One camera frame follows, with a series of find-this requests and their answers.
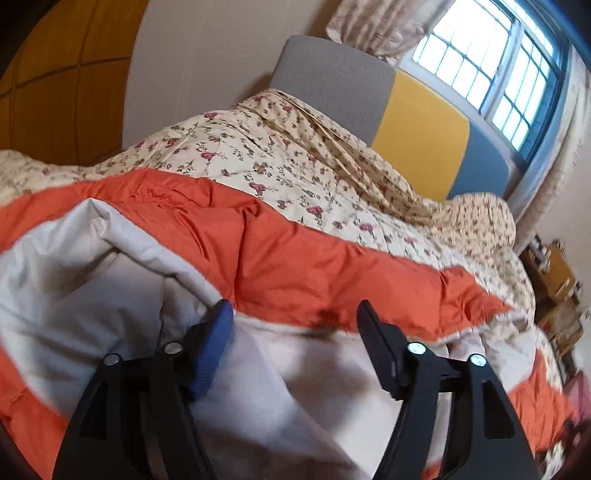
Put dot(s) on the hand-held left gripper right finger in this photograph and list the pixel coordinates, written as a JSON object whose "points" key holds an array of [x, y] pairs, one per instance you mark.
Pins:
{"points": [[379, 342]]}

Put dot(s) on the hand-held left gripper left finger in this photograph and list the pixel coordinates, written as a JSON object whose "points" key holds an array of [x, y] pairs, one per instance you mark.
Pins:
{"points": [[212, 351]]}

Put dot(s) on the orange and white duvet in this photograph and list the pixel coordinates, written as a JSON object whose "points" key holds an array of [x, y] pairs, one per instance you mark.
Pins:
{"points": [[277, 258]]}

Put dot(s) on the wooden chair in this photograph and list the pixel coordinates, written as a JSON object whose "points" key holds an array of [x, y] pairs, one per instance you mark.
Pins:
{"points": [[563, 327]]}

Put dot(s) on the wooden desk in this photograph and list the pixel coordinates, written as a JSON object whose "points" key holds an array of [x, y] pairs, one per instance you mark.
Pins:
{"points": [[556, 272]]}

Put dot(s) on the floral quilt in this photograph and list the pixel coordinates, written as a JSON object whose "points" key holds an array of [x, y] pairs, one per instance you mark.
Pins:
{"points": [[277, 152]]}

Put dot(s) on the grey yellow blue headboard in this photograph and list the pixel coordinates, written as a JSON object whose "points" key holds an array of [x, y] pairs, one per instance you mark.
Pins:
{"points": [[425, 124]]}

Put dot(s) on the long floral curtain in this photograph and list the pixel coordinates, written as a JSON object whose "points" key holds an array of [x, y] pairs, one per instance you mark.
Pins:
{"points": [[554, 184]]}

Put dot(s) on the wooden wardrobe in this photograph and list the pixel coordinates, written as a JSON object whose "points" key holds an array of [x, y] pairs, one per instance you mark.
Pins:
{"points": [[69, 92]]}

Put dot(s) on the barred window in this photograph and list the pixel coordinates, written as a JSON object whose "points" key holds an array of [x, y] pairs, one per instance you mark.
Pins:
{"points": [[508, 69]]}

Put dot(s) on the short floral curtain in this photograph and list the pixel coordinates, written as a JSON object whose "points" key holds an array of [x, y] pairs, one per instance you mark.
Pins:
{"points": [[369, 27]]}

